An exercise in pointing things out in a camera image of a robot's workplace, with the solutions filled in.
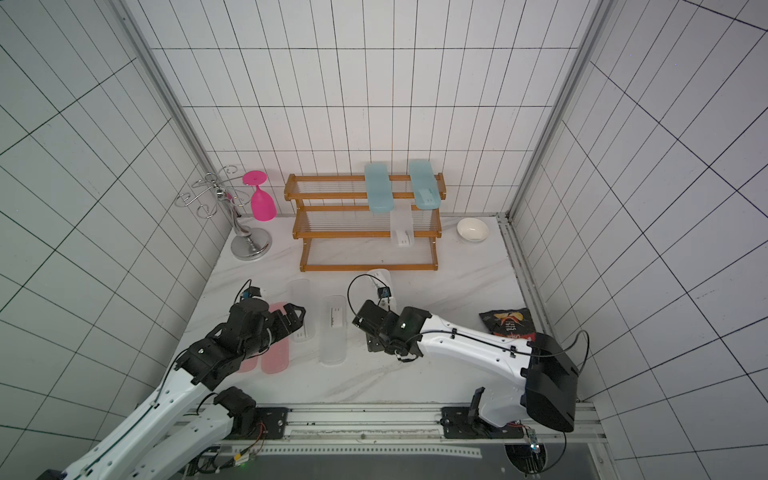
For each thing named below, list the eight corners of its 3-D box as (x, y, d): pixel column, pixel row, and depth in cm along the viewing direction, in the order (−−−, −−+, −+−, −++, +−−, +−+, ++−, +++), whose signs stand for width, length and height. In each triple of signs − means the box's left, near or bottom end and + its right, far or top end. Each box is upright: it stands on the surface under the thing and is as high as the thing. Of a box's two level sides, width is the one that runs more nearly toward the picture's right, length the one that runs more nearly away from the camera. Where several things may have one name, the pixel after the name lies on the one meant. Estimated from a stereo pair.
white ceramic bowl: (467, 246, 110) (470, 239, 107) (452, 230, 115) (454, 222, 112) (489, 237, 113) (492, 229, 110) (473, 221, 119) (476, 213, 115)
